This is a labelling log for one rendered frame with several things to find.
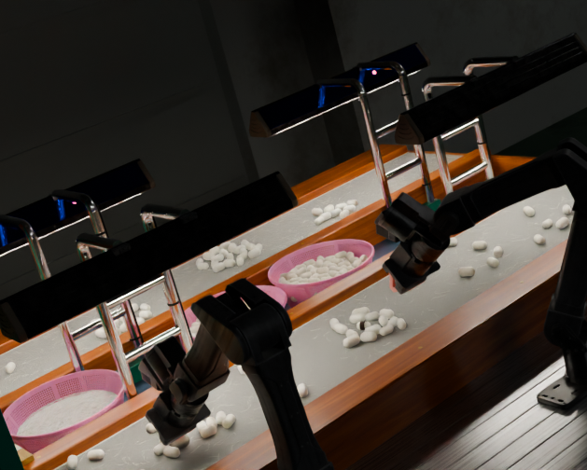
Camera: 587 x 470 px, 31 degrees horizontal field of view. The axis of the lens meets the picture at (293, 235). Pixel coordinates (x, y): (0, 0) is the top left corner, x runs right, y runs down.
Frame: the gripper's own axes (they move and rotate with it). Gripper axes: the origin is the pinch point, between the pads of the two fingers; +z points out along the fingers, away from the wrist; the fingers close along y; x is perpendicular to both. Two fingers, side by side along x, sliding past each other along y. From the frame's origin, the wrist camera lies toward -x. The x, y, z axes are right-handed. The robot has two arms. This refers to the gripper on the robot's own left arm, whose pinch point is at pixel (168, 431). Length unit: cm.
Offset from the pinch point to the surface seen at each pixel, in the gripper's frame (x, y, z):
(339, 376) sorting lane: 9.9, -31.8, -7.9
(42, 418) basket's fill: -22.9, 8.1, 32.7
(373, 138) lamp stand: -42, -102, 21
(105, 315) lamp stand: -26.8, -4.5, 3.7
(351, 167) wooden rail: -54, -126, 65
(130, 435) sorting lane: -5.2, 2.8, 9.8
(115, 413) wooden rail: -11.0, 1.7, 13.0
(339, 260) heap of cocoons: -19, -73, 27
